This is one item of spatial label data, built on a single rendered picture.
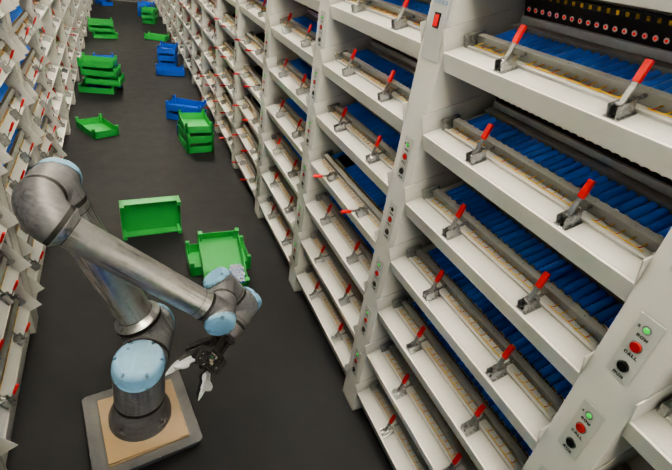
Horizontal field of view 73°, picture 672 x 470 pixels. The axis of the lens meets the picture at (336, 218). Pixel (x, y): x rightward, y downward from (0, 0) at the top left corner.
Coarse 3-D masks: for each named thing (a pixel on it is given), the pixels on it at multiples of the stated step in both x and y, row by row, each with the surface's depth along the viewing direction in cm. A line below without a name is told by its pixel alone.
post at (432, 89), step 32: (480, 0) 101; (512, 0) 104; (416, 96) 115; (448, 96) 111; (416, 128) 116; (416, 160) 118; (384, 224) 136; (384, 256) 138; (384, 288) 140; (352, 352) 166; (352, 384) 168
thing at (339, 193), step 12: (312, 156) 187; (312, 168) 188; (324, 168) 182; (324, 180) 176; (336, 180) 174; (336, 192) 167; (348, 204) 160; (360, 204) 159; (348, 216) 162; (360, 228) 152; (372, 228) 148; (372, 240) 144
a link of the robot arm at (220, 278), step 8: (216, 272) 145; (224, 272) 144; (208, 280) 144; (216, 280) 141; (224, 280) 143; (232, 280) 146; (208, 288) 143; (216, 288) 140; (224, 288) 140; (232, 288) 142; (240, 288) 148; (240, 296) 148
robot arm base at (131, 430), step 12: (156, 408) 141; (168, 408) 148; (108, 420) 143; (120, 420) 139; (132, 420) 138; (144, 420) 140; (156, 420) 142; (168, 420) 148; (120, 432) 141; (132, 432) 139; (144, 432) 140; (156, 432) 143
